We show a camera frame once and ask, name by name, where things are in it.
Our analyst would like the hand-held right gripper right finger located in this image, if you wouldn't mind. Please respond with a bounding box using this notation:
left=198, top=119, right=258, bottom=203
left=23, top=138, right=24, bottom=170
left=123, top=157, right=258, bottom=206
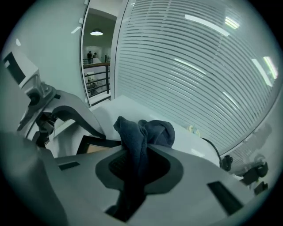
left=125, top=144, right=264, bottom=226

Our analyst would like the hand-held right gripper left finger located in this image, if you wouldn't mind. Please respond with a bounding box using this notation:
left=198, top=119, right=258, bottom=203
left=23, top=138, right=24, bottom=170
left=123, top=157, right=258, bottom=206
left=54, top=146, right=134, bottom=226

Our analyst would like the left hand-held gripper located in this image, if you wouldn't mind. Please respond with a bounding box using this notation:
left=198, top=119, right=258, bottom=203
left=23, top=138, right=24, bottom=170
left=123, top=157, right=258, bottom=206
left=1, top=50, right=107, bottom=158

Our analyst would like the black picture frame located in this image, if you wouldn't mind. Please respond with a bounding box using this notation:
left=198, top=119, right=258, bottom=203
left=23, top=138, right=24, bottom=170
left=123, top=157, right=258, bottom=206
left=76, top=134, right=122, bottom=155

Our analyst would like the dark blue cloth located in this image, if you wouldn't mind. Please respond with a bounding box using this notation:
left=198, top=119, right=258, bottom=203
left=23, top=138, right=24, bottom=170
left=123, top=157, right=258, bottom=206
left=105, top=116, right=176, bottom=222

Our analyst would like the black railing with wooden handrail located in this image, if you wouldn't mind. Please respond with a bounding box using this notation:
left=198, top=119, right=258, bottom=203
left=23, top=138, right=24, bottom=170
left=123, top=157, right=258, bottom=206
left=83, top=62, right=111, bottom=98

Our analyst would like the small yellow and blue object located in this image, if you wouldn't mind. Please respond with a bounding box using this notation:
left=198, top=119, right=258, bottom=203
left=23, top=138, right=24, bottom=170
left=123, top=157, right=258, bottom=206
left=186, top=124, right=201, bottom=136

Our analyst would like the black clamp bracket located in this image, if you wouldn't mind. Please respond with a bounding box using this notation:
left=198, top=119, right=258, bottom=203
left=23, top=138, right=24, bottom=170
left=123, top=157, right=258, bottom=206
left=222, top=154, right=233, bottom=172

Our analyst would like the black cable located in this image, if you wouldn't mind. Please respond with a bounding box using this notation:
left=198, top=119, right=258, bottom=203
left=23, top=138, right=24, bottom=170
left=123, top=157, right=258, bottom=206
left=200, top=137, right=223, bottom=170

